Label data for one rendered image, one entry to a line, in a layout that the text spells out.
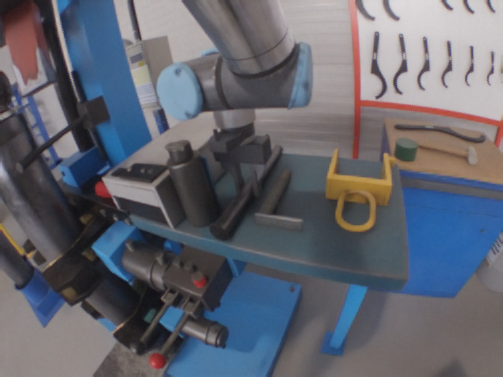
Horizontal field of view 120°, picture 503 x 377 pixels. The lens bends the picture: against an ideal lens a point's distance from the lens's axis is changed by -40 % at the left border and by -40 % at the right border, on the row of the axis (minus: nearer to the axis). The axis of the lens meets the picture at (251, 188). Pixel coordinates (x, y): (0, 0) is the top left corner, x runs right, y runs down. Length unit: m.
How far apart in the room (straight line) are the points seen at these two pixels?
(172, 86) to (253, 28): 0.17
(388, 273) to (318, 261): 0.14
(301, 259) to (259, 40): 0.37
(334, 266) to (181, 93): 0.39
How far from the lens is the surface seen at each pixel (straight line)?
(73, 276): 0.79
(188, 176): 0.49
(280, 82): 0.29
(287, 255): 0.47
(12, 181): 0.83
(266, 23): 0.24
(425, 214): 1.21
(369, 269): 0.46
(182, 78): 0.35
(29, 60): 0.81
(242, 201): 0.56
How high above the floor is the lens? 1.43
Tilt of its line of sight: 35 degrees down
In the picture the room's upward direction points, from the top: 11 degrees counter-clockwise
